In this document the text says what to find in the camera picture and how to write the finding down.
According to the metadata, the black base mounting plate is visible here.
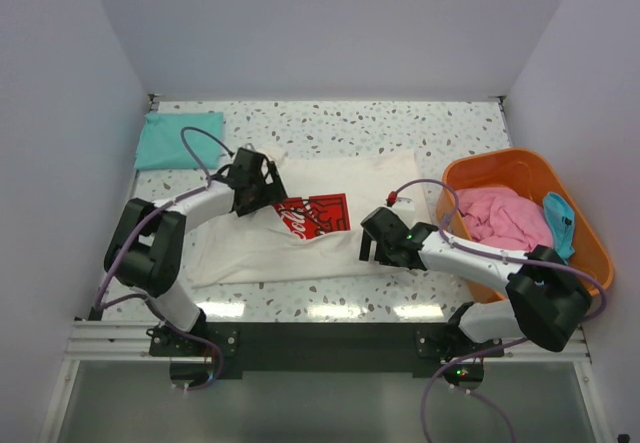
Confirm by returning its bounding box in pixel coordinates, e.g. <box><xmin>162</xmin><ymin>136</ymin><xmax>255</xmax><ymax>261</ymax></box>
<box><xmin>146</xmin><ymin>323</ymin><xmax>501</xmax><ymax>382</ymax></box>

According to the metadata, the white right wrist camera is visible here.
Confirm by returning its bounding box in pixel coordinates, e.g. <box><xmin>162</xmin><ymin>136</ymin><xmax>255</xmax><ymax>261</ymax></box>
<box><xmin>387</xmin><ymin>197</ymin><xmax>416</xmax><ymax>225</ymax></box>

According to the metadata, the folded teal t-shirt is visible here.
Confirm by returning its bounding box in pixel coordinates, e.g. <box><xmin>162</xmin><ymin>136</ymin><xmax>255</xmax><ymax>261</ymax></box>
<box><xmin>134</xmin><ymin>112</ymin><xmax>224</xmax><ymax>171</ymax></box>

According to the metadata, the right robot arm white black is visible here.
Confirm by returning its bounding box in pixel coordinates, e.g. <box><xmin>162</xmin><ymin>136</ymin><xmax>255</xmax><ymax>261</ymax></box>
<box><xmin>361</xmin><ymin>207</ymin><xmax>592</xmax><ymax>356</ymax></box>

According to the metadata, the pink t-shirt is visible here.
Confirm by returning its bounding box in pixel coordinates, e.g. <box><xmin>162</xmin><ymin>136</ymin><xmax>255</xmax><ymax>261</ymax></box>
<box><xmin>457</xmin><ymin>186</ymin><xmax>553</xmax><ymax>251</ymax></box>

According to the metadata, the orange plastic basket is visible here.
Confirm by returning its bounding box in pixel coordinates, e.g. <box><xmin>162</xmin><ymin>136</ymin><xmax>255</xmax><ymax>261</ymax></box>
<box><xmin>442</xmin><ymin>148</ymin><xmax>614</xmax><ymax>289</ymax></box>

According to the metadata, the white coca-cola t-shirt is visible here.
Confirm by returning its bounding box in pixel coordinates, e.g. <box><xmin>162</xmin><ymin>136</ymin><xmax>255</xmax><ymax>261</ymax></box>
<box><xmin>183</xmin><ymin>146</ymin><xmax>419</xmax><ymax>288</ymax></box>

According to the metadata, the light blue t-shirt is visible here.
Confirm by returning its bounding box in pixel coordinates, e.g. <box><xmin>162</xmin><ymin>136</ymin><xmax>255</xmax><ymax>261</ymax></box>
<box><xmin>543</xmin><ymin>192</ymin><xmax>576</xmax><ymax>262</ymax></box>

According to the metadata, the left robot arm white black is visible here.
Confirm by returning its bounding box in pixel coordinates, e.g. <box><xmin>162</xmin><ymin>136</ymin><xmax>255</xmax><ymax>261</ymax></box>
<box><xmin>94</xmin><ymin>148</ymin><xmax>287</xmax><ymax>355</ymax></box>

